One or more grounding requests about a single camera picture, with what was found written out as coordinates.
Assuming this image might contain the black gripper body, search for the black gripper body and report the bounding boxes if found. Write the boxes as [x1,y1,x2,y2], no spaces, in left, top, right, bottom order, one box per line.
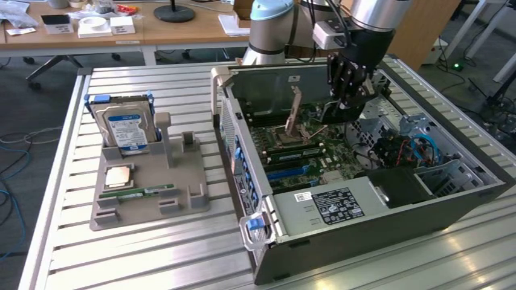
[337,22,394,76]

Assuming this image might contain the metal disk bay cage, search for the metal disk bay cage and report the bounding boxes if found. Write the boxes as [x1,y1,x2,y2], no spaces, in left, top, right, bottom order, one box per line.
[345,96,404,158]

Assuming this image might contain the wooden cabinet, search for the wooden cabinet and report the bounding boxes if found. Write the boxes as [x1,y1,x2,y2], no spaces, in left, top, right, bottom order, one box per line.
[336,0,462,70]

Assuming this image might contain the white electrical box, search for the white electrical box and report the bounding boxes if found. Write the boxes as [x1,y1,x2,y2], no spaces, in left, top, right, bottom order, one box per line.
[429,37,450,66]

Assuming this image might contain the metal socket cover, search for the metal socket cover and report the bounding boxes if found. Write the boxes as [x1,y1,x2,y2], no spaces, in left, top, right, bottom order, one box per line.
[300,120,328,142]

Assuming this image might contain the green motherboard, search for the green motherboard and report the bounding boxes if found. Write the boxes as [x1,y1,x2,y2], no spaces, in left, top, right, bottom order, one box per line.
[240,99,370,195]

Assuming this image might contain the CPU socket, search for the CPU socket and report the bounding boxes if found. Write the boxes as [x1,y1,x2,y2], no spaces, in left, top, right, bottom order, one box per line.
[269,123,310,149]

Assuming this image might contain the green RAM stick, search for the green RAM stick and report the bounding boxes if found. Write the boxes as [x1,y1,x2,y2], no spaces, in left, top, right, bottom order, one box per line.
[266,147,324,164]
[98,183,178,199]

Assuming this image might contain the white paper stack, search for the white paper stack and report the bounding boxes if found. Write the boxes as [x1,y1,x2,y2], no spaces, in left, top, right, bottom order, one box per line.
[217,13,252,37]

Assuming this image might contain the cardboard box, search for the cardboard box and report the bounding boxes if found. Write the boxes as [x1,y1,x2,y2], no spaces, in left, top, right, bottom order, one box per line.
[232,0,253,21]

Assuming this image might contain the grey power supply unit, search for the grey power supply unit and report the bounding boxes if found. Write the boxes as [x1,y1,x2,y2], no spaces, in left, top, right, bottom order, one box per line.
[273,176,388,237]

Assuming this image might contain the black lamp base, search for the black lamp base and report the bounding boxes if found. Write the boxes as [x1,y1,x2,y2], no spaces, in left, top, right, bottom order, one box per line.
[152,0,197,23]

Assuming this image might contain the open dark PC case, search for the open dark PC case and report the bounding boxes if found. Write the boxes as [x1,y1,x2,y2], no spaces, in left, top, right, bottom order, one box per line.
[209,55,508,286]

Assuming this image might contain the small white box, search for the small white box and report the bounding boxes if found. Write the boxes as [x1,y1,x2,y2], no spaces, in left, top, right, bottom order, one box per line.
[109,16,136,36]

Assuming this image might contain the red small parts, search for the red small parts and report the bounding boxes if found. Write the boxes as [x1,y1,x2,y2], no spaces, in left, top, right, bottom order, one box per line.
[114,4,141,16]

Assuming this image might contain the hard disk with blue caddy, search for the hard disk with blue caddy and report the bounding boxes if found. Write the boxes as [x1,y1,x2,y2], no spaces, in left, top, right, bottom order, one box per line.
[82,90,157,152]

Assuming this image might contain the grey parts rack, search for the grey parts rack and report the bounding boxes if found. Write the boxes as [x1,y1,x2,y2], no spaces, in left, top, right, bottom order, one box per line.
[89,111,210,232]

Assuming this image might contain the white tape roll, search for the white tape roll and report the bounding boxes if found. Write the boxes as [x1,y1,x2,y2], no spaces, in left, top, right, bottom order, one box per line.
[78,16,110,33]

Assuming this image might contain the flat white box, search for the flat white box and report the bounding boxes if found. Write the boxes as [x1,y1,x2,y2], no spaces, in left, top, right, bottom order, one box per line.
[76,25,114,39]

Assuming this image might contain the CPU chip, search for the CPU chip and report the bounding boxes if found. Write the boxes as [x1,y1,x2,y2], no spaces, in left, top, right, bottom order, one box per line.
[102,164,134,192]

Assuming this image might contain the black and white box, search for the black and white box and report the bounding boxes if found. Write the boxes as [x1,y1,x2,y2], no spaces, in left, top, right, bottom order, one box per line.
[40,14,74,35]

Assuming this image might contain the office chair base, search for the office chair base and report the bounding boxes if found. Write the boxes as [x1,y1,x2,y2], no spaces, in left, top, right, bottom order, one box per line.
[22,53,122,91]

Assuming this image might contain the clear plastic bag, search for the clear plastic bag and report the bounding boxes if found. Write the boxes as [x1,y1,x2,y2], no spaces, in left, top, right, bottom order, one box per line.
[0,1,40,28]

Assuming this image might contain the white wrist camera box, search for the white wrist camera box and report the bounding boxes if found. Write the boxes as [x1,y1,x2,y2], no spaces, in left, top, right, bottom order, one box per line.
[313,20,348,50]

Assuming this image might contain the light blue wire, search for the light blue wire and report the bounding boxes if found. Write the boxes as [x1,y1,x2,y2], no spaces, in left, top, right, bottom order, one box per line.
[413,132,444,166]

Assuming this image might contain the white desk frame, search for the white desk frame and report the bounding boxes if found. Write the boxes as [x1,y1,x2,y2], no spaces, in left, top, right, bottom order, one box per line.
[438,0,516,84]

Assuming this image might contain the metal disk bay bracket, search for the metal disk bay bracket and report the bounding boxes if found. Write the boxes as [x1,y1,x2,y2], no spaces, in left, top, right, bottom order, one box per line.
[413,159,484,198]

